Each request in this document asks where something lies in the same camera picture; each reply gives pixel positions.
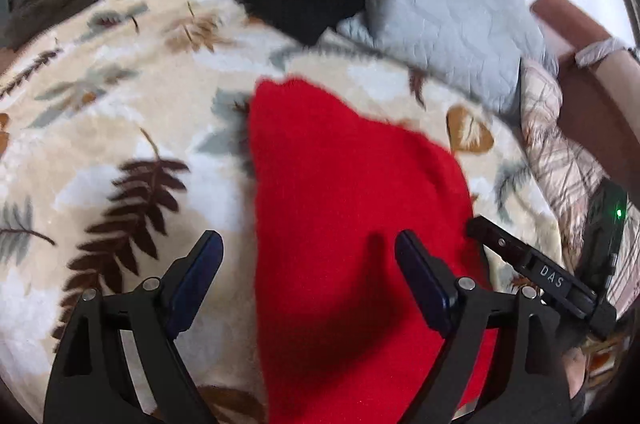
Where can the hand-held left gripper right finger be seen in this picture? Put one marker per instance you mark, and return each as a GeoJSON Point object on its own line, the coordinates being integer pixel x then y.
{"type": "Point", "coordinates": [422, 284]}

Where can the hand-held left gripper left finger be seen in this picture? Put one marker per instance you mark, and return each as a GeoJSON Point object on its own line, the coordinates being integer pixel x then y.
{"type": "Point", "coordinates": [200, 274]}

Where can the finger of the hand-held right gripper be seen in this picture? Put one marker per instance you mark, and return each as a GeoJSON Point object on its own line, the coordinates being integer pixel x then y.
{"type": "Point", "coordinates": [495, 241]}

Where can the red and blue knit sweater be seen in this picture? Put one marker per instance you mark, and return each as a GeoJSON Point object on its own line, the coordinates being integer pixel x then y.
{"type": "Point", "coordinates": [340, 204]}

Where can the reddish brown padded headboard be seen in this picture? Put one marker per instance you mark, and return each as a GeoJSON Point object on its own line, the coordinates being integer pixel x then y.
{"type": "Point", "coordinates": [590, 113]}

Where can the leaf print fleece blanket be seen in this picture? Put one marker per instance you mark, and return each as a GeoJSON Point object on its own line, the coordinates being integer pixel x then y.
{"type": "Point", "coordinates": [125, 103]}

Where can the clear plastic wrap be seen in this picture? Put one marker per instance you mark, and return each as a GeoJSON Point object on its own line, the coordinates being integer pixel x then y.
{"type": "Point", "coordinates": [600, 49]}

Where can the light blue quilted pillow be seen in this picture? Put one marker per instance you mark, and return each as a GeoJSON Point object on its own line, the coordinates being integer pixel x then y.
{"type": "Point", "coordinates": [450, 13]}

